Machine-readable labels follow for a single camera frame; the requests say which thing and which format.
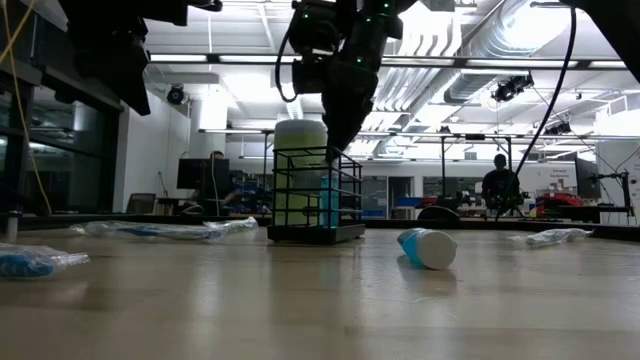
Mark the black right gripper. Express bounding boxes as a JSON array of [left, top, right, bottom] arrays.
[[322, 39, 389, 164]]

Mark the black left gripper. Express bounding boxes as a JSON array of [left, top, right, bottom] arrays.
[[58, 0, 224, 117]]

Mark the blue mouthwash bottle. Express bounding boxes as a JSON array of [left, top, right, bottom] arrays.
[[396, 227, 459, 272], [318, 171, 342, 229]]

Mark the black wire caddy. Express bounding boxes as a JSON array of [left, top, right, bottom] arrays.
[[266, 145, 367, 246]]

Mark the blue toothbrush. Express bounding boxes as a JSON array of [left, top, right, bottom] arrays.
[[69, 215, 260, 243], [0, 242, 92, 280]]

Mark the green wipes canister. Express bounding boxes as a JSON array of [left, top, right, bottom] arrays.
[[272, 118, 329, 228]]

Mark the long ceiling light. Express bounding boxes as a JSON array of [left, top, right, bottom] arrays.
[[466, 58, 580, 69], [149, 53, 209, 64]]

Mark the person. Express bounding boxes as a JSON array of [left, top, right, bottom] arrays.
[[192, 149, 239, 214], [480, 153, 524, 214]]

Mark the black computer monitor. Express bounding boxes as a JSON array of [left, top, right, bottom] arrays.
[[176, 158, 232, 192]]

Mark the black office chair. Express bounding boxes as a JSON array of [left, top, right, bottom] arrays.
[[124, 192, 158, 216]]

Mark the black stage light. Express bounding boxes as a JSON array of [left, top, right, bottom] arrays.
[[491, 73, 536, 104], [543, 121, 573, 137]]

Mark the dark flat monitor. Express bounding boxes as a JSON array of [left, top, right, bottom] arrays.
[[573, 156, 603, 201]]

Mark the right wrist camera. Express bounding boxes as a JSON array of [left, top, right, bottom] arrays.
[[291, 58, 326, 96]]

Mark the black ceiling camera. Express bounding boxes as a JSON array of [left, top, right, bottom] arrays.
[[166, 83, 187, 107]]

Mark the black camera cable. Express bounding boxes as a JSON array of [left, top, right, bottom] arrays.
[[274, 27, 301, 104]]

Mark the yellow extension cable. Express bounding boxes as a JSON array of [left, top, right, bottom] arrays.
[[0, 0, 54, 216]]

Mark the black metal stand frame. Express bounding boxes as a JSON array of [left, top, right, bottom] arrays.
[[438, 132, 515, 217]]

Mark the black aluminium table frame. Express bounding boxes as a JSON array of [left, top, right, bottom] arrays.
[[0, 211, 640, 243]]

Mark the silver ceiling duct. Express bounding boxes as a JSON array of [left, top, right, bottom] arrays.
[[372, 0, 574, 114]]

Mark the white cylindrical post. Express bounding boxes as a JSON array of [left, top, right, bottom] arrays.
[[3, 209, 22, 242]]

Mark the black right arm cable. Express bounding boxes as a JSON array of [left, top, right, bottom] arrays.
[[493, 5, 578, 222]]

